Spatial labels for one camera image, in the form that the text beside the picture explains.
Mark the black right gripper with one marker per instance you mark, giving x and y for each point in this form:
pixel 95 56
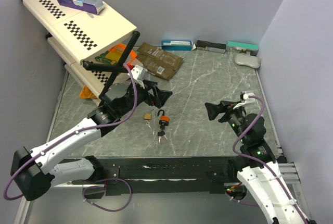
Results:
pixel 223 106

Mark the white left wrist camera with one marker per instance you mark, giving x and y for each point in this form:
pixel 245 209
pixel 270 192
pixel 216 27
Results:
pixel 138 73

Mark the small brass key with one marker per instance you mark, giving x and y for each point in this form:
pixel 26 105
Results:
pixel 147 122

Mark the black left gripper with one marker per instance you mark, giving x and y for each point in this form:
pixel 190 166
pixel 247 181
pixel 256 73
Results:
pixel 159 96

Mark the black long box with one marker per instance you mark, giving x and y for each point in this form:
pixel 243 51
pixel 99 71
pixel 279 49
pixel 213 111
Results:
pixel 211 47

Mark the small brass padlock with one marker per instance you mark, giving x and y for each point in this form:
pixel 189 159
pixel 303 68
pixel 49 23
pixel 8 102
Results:
pixel 148 116

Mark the blue white box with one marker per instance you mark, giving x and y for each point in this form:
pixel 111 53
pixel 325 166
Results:
pixel 177 45

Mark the grey silver pouch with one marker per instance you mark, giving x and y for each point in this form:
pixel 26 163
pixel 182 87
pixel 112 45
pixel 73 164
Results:
pixel 247 60

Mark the green yellow box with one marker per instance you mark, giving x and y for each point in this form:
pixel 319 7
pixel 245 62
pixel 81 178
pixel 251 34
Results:
pixel 105 58

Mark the orange packet lower shelf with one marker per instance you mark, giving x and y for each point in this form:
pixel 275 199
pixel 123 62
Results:
pixel 86 93

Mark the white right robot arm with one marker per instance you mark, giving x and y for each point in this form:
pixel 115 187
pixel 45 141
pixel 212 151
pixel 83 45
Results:
pixel 264 181

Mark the brown coffee bag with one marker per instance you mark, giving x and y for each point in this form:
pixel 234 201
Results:
pixel 161 63

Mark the aluminium frame rail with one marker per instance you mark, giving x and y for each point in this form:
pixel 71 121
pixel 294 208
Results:
pixel 288 170

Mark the teal white box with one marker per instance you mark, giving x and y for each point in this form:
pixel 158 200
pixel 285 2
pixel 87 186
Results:
pixel 246 48

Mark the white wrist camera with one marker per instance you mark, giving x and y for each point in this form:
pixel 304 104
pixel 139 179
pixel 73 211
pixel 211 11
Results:
pixel 138 73
pixel 246 97

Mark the purple silver carton box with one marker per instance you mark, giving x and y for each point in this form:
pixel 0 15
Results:
pixel 90 6

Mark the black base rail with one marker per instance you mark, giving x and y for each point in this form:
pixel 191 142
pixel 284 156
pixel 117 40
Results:
pixel 169 174

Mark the black headed keys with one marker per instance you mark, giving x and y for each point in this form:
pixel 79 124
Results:
pixel 161 135

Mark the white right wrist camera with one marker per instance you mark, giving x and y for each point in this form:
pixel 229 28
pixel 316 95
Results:
pixel 246 97

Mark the orange snack packet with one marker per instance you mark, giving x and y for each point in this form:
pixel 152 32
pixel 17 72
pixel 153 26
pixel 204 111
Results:
pixel 116 52

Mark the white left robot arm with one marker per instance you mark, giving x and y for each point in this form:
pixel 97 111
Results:
pixel 37 170

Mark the orange black padlock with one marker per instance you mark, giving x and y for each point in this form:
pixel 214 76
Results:
pixel 164 120

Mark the cream folding shelf rack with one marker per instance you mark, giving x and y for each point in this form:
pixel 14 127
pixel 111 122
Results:
pixel 79 37

